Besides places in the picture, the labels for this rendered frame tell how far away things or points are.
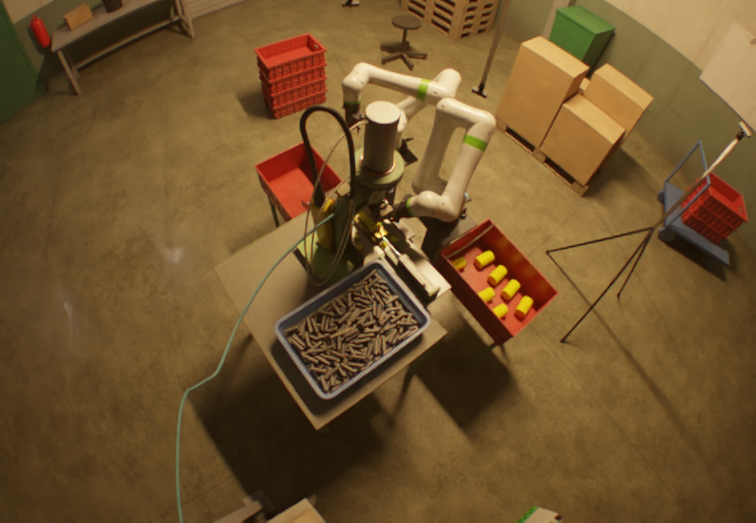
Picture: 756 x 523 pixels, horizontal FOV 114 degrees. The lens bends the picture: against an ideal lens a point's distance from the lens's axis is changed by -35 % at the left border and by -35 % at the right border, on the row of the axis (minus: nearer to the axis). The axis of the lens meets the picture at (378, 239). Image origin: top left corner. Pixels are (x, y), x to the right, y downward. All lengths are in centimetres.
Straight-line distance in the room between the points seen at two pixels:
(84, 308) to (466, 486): 322
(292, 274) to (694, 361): 361
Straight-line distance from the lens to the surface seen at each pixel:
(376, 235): 180
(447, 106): 173
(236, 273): 188
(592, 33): 478
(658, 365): 370
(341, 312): 168
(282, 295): 178
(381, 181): 143
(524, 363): 292
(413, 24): 466
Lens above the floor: 258
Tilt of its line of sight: 59 degrees down
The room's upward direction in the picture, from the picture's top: 8 degrees clockwise
